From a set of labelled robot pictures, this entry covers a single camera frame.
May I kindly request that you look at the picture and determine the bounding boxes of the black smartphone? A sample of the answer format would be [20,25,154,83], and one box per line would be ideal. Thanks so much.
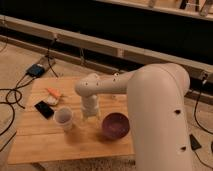
[34,101,54,119]

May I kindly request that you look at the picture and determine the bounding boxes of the white paper cup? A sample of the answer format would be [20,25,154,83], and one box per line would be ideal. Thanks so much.
[53,107,73,131]

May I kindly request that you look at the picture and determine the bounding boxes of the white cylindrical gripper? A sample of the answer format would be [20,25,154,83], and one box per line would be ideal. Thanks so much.
[81,95,101,122]

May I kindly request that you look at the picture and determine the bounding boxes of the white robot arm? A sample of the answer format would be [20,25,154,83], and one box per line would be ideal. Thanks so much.
[75,63,194,171]

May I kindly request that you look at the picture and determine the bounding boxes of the dark purple ceramic bowl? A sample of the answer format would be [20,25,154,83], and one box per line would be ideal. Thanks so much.
[102,113,130,140]

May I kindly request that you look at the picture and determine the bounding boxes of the black wedge object on floor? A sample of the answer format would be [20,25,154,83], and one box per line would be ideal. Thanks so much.
[190,134,201,151]

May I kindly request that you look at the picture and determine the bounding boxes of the white folded cloth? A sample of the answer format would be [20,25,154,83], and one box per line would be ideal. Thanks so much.
[44,95,59,106]

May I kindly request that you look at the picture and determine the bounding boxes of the blue black power adapter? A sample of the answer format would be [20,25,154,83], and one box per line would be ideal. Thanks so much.
[26,64,45,78]

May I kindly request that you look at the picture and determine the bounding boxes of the black floor cables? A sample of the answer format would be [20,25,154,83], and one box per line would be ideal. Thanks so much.
[0,39,59,153]

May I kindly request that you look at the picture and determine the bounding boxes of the orange marker pen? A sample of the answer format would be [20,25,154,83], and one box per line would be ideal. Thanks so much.
[47,88,62,99]

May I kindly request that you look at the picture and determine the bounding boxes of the wooden low table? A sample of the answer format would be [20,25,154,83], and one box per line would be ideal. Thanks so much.
[8,77,133,164]

